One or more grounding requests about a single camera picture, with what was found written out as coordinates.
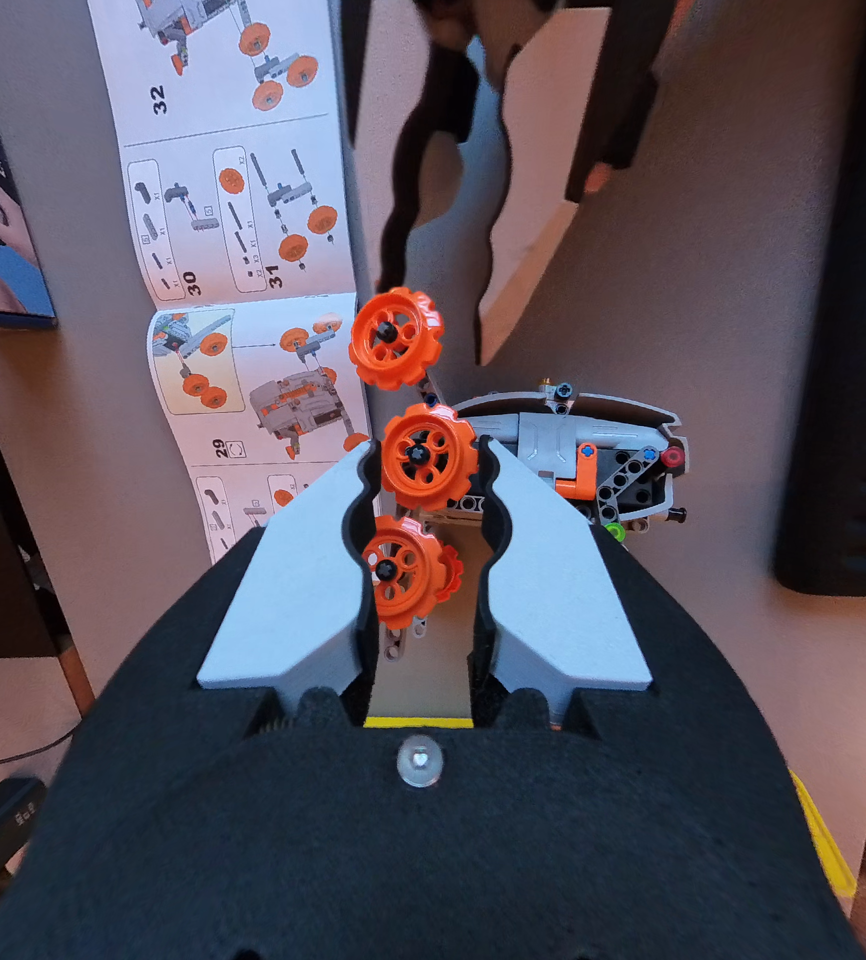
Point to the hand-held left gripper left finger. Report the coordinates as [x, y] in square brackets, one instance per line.
[290, 600]

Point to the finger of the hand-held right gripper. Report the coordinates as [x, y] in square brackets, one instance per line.
[545, 150]
[388, 112]

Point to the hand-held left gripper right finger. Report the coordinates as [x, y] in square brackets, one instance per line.
[568, 600]

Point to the grey orange brick robot model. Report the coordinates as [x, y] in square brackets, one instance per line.
[553, 442]

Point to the open white instruction booklet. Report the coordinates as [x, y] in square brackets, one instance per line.
[253, 225]

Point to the yellow plastic bin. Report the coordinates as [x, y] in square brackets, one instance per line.
[827, 847]

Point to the black perforated chair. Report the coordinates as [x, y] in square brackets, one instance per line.
[853, 375]

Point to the blue toy kit box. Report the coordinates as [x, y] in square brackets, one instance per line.
[5, 277]

